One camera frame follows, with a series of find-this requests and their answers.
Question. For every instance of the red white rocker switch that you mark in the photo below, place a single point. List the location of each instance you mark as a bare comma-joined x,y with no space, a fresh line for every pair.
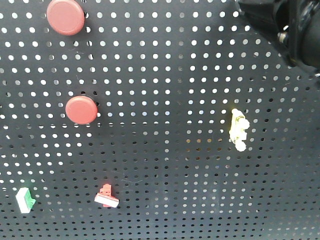
105,197

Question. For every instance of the yellow rotary knob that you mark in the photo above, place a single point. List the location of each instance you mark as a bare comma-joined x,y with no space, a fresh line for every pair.
237,132

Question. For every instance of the black perforated pegboard panel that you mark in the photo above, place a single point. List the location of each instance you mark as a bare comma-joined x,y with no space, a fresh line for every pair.
165,76

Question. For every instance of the small red push button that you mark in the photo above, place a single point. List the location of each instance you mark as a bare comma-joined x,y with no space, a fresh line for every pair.
81,110

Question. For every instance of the green white toggle switch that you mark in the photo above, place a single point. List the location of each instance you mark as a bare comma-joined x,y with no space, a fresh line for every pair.
24,200

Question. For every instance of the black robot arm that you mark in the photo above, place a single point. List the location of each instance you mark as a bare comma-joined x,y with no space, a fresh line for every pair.
291,26

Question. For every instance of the large red push button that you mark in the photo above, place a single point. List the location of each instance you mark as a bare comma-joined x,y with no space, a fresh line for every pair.
66,17

